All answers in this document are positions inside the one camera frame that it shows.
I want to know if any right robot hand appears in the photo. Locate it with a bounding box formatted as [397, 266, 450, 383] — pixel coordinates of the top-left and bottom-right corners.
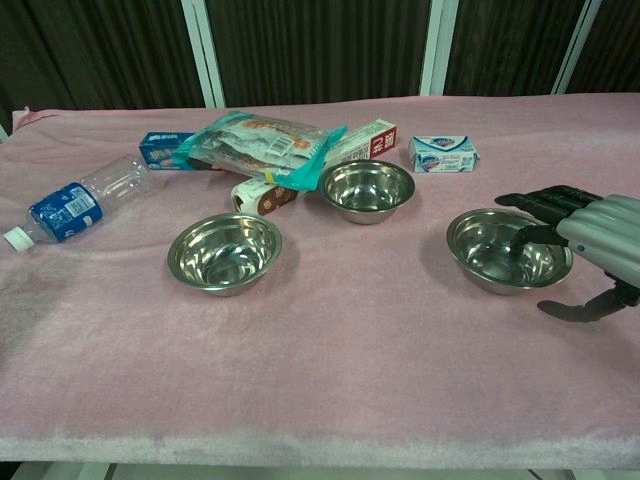
[494, 184, 640, 324]

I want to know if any white frame post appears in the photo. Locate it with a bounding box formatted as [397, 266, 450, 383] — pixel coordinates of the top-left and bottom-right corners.
[179, 0, 227, 109]
[419, 0, 460, 96]
[552, 0, 609, 95]

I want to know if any stainless steel bowl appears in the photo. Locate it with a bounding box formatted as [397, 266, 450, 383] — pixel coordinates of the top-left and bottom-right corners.
[318, 160, 417, 226]
[166, 212, 284, 298]
[445, 207, 575, 296]

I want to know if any white table frame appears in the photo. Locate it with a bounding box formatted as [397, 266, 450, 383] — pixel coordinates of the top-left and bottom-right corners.
[0, 457, 640, 480]

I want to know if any white blue soap box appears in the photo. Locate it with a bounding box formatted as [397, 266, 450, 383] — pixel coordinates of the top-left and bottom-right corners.
[408, 134, 481, 175]

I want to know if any clear bottle blue label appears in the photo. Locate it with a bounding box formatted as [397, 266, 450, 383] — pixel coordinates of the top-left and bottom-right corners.
[2, 153, 166, 254]

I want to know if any pink fleece table cloth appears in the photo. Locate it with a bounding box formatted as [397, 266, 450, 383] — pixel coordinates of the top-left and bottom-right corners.
[0, 91, 640, 464]

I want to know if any blue cardboard box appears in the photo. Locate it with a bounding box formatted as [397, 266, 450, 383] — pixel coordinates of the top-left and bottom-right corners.
[138, 131, 201, 173]

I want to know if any brown white roll pack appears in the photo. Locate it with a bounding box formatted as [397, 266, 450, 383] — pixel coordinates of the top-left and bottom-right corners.
[229, 177, 301, 219]

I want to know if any teal clear snack bag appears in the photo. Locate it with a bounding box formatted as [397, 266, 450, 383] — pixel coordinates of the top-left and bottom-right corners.
[173, 110, 349, 192]

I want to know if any white red toothpaste box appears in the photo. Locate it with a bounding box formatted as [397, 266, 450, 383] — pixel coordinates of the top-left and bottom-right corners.
[319, 118, 401, 171]

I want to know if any dark brown curtain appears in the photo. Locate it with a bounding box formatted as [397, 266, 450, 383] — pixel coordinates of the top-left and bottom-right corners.
[0, 0, 640, 131]

